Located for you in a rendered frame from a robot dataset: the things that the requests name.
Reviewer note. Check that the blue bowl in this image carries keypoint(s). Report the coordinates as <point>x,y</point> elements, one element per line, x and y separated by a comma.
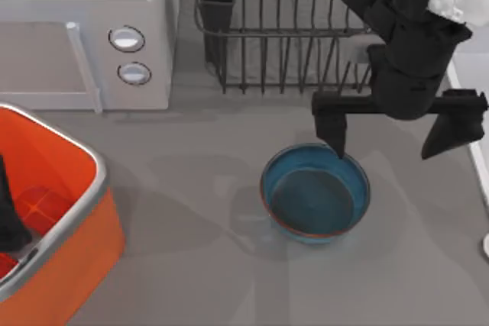
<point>311,200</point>

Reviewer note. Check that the white round object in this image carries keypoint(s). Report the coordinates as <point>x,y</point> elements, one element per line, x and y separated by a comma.
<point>486,245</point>

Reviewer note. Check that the pale microwave oven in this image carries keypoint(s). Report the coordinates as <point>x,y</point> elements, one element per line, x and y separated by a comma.
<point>160,36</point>

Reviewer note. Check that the small round microwave knob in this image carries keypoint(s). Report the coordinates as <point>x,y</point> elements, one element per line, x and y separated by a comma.
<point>134,73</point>

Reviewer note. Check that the large round microwave knob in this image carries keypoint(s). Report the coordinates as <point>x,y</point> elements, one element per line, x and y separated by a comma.
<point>126,39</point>

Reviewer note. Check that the orange basket with grey rim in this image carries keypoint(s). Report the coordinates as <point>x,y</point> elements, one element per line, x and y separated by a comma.
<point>88,234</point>

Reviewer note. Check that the grey microwave door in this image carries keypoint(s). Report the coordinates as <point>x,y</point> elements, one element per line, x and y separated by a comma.
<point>34,59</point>

